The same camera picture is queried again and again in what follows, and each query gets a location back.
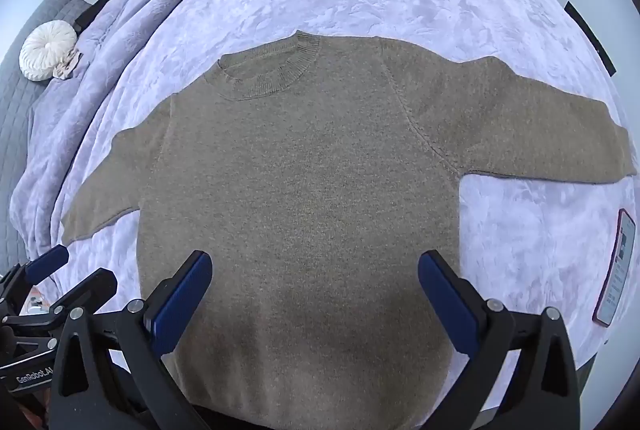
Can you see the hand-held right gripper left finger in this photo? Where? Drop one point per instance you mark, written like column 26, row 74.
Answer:
column 182, row 302

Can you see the lavender plush blanket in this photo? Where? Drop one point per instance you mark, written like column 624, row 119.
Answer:
column 425, row 0

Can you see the olive knit sweater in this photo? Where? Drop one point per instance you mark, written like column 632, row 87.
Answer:
column 300, row 185

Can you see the beige patterned small cloth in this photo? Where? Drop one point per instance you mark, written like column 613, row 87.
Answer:
column 67, row 62

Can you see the smartphone with pink case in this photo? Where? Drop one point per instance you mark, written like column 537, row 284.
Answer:
column 617, row 270

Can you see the black object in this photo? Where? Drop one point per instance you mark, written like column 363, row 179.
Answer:
column 97, row 12

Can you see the black strip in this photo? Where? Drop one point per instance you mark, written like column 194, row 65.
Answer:
column 592, row 40

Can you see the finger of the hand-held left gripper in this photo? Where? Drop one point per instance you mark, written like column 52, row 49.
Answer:
column 82, row 290
column 47, row 262

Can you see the grey quilted bedspread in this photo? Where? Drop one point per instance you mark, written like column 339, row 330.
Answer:
column 20, row 120

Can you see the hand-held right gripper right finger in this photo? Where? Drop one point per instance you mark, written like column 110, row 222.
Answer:
column 446, row 302

